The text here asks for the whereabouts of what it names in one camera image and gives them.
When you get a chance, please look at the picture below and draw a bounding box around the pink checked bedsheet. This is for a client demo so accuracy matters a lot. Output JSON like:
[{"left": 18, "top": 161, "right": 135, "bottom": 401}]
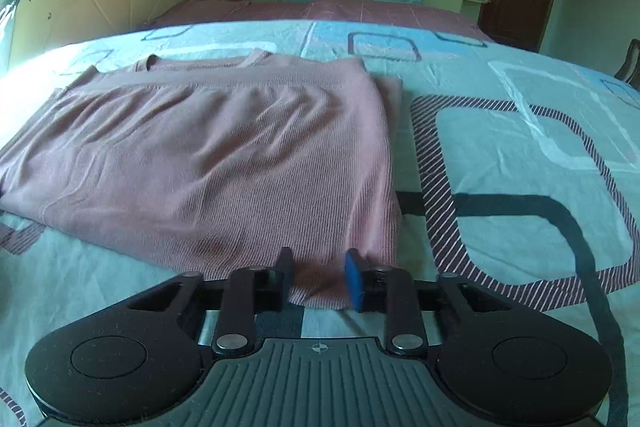
[{"left": 150, "top": 0, "right": 496, "bottom": 44}]

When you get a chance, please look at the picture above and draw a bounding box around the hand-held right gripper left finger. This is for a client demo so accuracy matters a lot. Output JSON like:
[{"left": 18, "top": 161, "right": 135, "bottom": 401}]
[{"left": 127, "top": 248, "right": 296, "bottom": 356}]

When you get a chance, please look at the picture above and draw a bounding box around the wooden chair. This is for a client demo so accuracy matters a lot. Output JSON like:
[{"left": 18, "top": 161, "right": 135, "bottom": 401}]
[{"left": 614, "top": 39, "right": 640, "bottom": 85}]

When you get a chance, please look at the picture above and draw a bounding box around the pink sweater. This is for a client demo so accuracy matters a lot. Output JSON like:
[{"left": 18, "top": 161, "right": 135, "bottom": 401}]
[{"left": 0, "top": 48, "right": 405, "bottom": 312}]

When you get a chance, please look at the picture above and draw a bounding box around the bed with patterned sheet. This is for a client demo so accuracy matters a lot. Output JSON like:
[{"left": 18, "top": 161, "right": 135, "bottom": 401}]
[{"left": 0, "top": 19, "right": 640, "bottom": 427}]

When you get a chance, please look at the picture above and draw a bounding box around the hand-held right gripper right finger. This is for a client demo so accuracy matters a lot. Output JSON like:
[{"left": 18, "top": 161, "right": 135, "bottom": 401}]
[{"left": 345, "top": 248, "right": 506, "bottom": 356}]

